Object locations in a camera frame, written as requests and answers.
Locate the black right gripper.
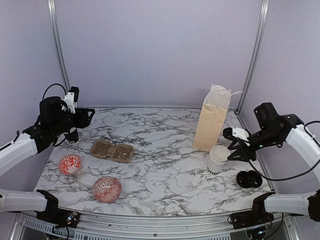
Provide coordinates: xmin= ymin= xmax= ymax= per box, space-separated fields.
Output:
xmin=227 ymin=126 xmax=281 ymax=162

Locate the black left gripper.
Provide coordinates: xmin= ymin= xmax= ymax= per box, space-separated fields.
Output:
xmin=51 ymin=107 xmax=95 ymax=137

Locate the white paper coffee cup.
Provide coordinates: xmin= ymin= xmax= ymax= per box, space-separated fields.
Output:
xmin=207 ymin=145 xmax=231 ymax=175

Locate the black cup lid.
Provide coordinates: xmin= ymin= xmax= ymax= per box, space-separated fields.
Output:
xmin=236 ymin=171 xmax=251 ymax=189
xmin=246 ymin=170 xmax=263 ymax=188

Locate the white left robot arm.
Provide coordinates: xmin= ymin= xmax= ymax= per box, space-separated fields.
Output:
xmin=0 ymin=96 xmax=95 ymax=223

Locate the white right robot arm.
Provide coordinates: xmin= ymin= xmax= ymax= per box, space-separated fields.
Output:
xmin=223 ymin=102 xmax=320 ymax=229

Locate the black cup with straws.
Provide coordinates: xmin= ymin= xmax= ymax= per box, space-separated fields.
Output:
xmin=63 ymin=127 xmax=79 ymax=144

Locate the brown paper bag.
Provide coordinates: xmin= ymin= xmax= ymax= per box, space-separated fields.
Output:
xmin=192 ymin=84 xmax=232 ymax=152

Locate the red floral pattern bowl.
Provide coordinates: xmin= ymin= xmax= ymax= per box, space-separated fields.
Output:
xmin=58 ymin=154 xmax=82 ymax=176

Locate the brown cardboard cup carrier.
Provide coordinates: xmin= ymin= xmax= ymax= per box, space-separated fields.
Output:
xmin=90 ymin=140 xmax=135 ymax=163

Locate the red geometric pattern bowl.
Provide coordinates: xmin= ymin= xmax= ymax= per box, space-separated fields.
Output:
xmin=92 ymin=176 xmax=122 ymax=203

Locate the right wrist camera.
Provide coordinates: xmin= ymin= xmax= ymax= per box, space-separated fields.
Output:
xmin=222 ymin=126 xmax=250 ymax=143

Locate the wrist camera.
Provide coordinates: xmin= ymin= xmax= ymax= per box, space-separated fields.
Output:
xmin=222 ymin=126 xmax=250 ymax=143
xmin=63 ymin=86 xmax=80 ymax=114

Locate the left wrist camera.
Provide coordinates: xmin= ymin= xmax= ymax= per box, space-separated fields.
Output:
xmin=63 ymin=86 xmax=80 ymax=114

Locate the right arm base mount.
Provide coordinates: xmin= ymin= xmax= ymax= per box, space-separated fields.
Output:
xmin=227 ymin=209 xmax=275 ymax=230

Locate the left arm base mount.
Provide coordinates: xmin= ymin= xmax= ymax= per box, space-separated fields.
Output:
xmin=36 ymin=208 xmax=80 ymax=228

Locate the left aluminium frame post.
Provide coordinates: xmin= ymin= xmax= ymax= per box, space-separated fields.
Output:
xmin=47 ymin=0 xmax=71 ymax=90

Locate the aluminium frame post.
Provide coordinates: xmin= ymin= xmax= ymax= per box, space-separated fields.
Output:
xmin=236 ymin=0 xmax=270 ymax=115
xmin=47 ymin=0 xmax=71 ymax=90

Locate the front aluminium rail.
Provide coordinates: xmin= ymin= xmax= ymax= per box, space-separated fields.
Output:
xmin=8 ymin=212 xmax=301 ymax=240

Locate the right aluminium frame post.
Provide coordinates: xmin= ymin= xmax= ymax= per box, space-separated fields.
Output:
xmin=236 ymin=0 xmax=270 ymax=115

